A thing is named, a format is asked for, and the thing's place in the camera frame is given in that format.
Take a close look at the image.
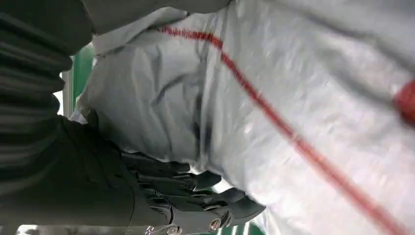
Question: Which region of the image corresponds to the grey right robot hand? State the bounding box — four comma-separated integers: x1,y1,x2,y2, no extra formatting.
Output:
0,0,267,235

